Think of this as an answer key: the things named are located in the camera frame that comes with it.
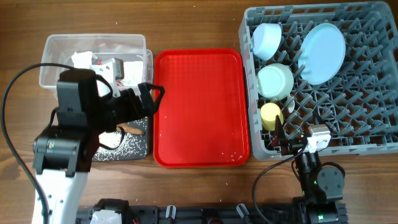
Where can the black plastic tray bin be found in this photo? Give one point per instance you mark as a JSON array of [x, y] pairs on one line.
[[130, 146]]

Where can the light green bowl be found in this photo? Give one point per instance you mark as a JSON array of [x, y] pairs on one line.
[[275, 81]]

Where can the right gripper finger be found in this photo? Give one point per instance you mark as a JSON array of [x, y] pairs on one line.
[[318, 118], [278, 137]]

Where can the brown carrot-shaped food scrap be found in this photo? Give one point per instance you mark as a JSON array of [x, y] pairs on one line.
[[131, 130]]

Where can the white plastic spoon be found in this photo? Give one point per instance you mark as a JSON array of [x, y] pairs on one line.
[[290, 104]]

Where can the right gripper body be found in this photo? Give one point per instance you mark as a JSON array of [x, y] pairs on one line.
[[291, 147]]

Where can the rice and food leftovers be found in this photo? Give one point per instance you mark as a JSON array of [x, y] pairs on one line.
[[124, 146]]

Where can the red plastic tray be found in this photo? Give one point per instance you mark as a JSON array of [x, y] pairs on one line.
[[202, 119]]

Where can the small light blue bowl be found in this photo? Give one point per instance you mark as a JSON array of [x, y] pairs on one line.
[[266, 39]]

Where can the white tissue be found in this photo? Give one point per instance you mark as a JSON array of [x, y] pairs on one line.
[[82, 59], [132, 73]]

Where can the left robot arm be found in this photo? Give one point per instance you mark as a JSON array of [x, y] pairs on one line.
[[63, 152]]

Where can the grey dishwasher rack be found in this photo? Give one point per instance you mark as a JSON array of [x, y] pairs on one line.
[[359, 103]]

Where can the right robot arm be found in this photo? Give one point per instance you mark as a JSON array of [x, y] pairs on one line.
[[322, 183]]

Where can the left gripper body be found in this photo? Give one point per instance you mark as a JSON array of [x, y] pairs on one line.
[[110, 109]]

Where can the yellow plastic cup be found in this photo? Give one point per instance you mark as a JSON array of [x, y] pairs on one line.
[[269, 111]]

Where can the clear plastic bin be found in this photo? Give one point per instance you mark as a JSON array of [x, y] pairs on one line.
[[110, 51]]

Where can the light blue plate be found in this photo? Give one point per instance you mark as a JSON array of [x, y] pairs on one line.
[[323, 52]]

